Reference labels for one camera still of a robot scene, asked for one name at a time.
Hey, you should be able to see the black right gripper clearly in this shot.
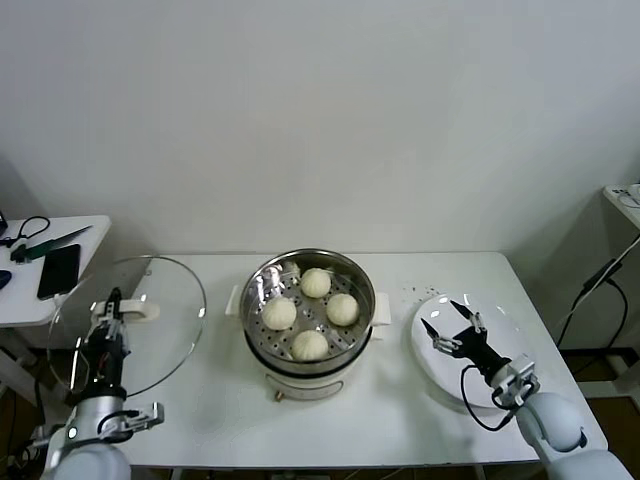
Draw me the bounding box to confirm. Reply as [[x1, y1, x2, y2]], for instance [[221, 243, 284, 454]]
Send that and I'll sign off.
[[421, 299, 511, 381]]

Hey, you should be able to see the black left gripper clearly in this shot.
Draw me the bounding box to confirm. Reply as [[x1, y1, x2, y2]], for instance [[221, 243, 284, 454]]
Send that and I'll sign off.
[[79, 287, 132, 399]]

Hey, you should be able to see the round glass pot lid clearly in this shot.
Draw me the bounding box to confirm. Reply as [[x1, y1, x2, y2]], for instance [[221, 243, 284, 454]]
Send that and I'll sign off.
[[47, 255, 207, 401]]

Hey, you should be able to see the white steamed baozi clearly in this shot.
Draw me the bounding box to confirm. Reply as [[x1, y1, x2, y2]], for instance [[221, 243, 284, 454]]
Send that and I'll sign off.
[[301, 267, 332, 299], [291, 328, 330, 362], [262, 297, 297, 332], [325, 292, 360, 326]]

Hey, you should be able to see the white round plate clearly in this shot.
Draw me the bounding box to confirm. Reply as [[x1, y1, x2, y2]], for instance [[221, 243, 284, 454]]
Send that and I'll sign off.
[[410, 293, 526, 409]]

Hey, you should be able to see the black smartphone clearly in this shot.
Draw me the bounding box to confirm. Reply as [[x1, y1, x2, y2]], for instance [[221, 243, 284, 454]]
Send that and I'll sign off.
[[37, 243, 82, 301]]

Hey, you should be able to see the white side table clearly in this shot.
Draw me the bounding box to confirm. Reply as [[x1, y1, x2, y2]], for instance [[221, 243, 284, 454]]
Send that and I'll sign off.
[[0, 214, 112, 431]]

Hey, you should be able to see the white shelf table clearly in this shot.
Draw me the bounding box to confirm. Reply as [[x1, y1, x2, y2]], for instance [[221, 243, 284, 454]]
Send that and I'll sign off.
[[569, 183, 640, 401]]

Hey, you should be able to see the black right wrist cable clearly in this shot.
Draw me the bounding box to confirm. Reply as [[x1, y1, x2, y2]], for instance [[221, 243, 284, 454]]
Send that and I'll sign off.
[[460, 364, 516, 431]]

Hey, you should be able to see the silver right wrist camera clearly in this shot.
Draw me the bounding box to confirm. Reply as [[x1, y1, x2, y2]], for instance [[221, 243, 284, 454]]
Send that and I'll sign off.
[[489, 352, 541, 411]]

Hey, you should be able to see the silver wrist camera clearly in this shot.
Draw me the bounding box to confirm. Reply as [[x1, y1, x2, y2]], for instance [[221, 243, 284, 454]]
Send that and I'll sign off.
[[489, 352, 541, 411], [122, 401, 166, 431]]

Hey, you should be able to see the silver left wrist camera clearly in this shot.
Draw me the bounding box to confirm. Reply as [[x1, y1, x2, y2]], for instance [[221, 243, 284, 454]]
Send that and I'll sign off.
[[122, 401, 166, 431]]

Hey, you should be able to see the black looped cable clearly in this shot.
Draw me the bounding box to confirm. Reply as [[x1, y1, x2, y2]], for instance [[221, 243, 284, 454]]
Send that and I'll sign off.
[[0, 215, 51, 249]]

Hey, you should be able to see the black power cable with adapter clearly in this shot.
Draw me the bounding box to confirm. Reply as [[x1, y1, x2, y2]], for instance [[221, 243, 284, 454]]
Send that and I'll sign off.
[[555, 257, 630, 376]]

